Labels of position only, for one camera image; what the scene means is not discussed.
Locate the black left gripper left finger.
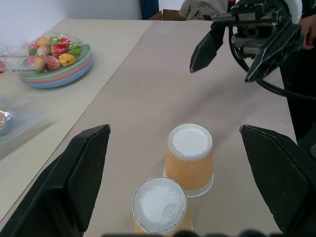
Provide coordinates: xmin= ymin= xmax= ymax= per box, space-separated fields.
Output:
xmin=0 ymin=124 xmax=111 ymax=237

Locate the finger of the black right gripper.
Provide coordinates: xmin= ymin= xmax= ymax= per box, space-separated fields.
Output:
xmin=189 ymin=23 xmax=225 ymax=74
xmin=244 ymin=23 xmax=305 ymax=83

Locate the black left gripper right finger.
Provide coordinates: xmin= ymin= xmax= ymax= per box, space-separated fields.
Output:
xmin=238 ymin=124 xmax=316 ymax=237

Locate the person's bare hand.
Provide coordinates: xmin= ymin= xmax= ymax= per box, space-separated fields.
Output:
xmin=299 ymin=15 xmax=316 ymax=50

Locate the beige jacket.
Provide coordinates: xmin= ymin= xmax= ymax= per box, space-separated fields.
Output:
xmin=178 ymin=0 xmax=233 ymax=21

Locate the brown cardboard box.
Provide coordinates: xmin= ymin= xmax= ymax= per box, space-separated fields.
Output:
xmin=148 ymin=8 xmax=189 ymax=21

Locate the person in dark clothes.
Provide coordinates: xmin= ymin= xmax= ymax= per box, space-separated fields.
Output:
xmin=278 ymin=0 xmax=316 ymax=160

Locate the clear plastic bag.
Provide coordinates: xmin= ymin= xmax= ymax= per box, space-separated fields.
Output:
xmin=0 ymin=95 xmax=51 ymax=160

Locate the orange ribbed paper cup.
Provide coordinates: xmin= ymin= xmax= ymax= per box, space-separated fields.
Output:
xmin=163 ymin=123 xmax=215 ymax=198
xmin=131 ymin=176 xmax=194 ymax=235

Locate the blue plastic plate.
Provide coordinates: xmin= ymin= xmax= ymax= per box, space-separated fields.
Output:
xmin=24 ymin=56 xmax=94 ymax=89

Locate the pink plastic plate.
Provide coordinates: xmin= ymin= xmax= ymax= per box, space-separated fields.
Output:
xmin=21 ymin=51 xmax=93 ymax=84

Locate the green plastic plate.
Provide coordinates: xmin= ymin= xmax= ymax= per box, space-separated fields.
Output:
xmin=17 ymin=42 xmax=92 ymax=80

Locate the clear bag of toy fruit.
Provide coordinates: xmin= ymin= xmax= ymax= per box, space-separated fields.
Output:
xmin=0 ymin=31 xmax=87 ymax=74

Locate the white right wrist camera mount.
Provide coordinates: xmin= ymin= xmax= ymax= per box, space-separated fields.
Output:
xmin=287 ymin=0 xmax=303 ymax=25

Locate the blue upright post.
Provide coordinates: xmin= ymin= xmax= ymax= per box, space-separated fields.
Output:
xmin=141 ymin=0 xmax=160 ymax=21

